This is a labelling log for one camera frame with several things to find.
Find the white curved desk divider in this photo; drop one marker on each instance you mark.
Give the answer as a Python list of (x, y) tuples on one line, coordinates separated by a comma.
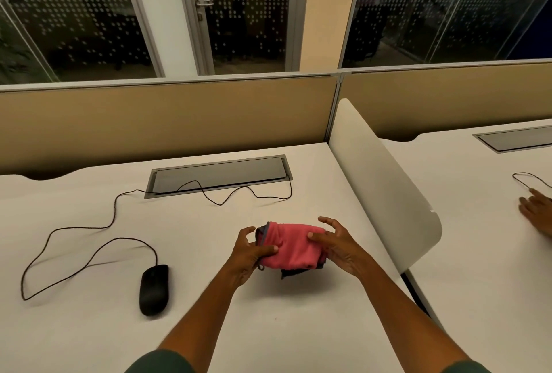
[(379, 183)]

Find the person's right hand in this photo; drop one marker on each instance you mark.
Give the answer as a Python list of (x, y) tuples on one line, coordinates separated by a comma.
[(345, 252)]

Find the green shirt sleeve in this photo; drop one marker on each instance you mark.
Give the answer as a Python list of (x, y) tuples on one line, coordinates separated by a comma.
[(468, 367), (161, 363)]

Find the black computer mouse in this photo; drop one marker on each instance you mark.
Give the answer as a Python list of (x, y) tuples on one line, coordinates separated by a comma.
[(153, 290)]

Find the person's left forearm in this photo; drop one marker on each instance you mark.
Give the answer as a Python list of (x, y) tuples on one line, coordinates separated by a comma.
[(198, 316)]

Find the person's left hand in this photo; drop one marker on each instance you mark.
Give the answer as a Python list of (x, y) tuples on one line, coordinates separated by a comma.
[(243, 262)]

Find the person's left thumb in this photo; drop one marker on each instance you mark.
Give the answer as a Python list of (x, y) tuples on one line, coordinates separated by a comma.
[(265, 250)]

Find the beige partition panel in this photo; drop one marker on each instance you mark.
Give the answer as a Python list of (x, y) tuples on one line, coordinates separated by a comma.
[(164, 122), (444, 99)]

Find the dotted glass window panel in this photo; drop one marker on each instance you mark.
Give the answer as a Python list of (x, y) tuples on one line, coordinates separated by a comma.
[(444, 10), (77, 19)]

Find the pink cloth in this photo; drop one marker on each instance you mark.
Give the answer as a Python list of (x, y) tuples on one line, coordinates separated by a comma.
[(293, 249)]

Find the person's right forearm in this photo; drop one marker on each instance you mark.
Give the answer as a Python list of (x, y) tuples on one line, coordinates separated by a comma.
[(409, 319)]

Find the person's right thumb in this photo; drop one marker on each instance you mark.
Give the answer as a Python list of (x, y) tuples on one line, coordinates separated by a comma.
[(319, 237)]

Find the glass door with grey frame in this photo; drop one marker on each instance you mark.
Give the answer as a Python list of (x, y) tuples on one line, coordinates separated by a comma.
[(246, 19)]

